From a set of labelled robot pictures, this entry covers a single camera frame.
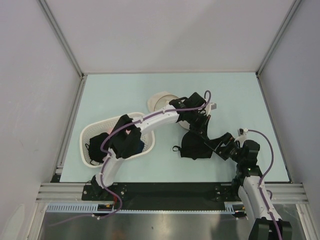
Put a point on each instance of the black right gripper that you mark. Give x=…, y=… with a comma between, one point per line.
x=214, y=144

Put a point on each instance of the pink garment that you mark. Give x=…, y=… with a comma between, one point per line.
x=110, y=130

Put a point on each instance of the black garment in basket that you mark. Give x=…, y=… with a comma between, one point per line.
x=96, y=156

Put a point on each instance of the light blue cable duct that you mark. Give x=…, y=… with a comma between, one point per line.
x=97, y=208

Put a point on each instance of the white plastic laundry basket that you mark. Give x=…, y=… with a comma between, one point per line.
x=99, y=127

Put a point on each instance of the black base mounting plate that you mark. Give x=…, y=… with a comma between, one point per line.
x=213, y=191

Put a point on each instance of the beige mesh laundry bag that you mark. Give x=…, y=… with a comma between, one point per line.
x=162, y=100

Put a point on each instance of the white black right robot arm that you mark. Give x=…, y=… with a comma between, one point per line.
x=249, y=186

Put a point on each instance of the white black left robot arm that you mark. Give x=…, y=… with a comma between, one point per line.
x=124, y=140

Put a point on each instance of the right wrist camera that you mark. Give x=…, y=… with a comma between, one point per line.
x=241, y=132

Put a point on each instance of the black bra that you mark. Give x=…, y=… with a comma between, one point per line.
x=195, y=147

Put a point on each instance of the aluminium frame rail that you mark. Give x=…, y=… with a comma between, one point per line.
x=60, y=193

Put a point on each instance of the dark blue garment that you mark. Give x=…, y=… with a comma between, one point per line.
x=142, y=145

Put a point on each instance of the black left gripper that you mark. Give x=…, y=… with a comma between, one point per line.
x=203, y=125

